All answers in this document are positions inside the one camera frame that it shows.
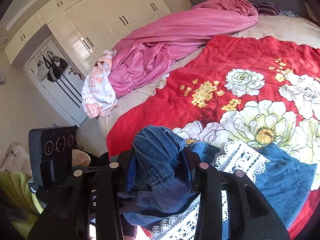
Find pink blanket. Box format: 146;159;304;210
108;0;258;98

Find beige bed sheet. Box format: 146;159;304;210
98;16;319;137

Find white door with bags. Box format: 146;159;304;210
23;35;87;126

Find cream wardrobe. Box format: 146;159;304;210
2;0;170;75

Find pink white checked cloth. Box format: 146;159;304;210
81;50;118;119

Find blue denim pants with lace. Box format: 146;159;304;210
107;125;317;239

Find red floral bedspread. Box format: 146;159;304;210
106;36;319;238

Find striped purple pillow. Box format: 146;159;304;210
252;2;298;17

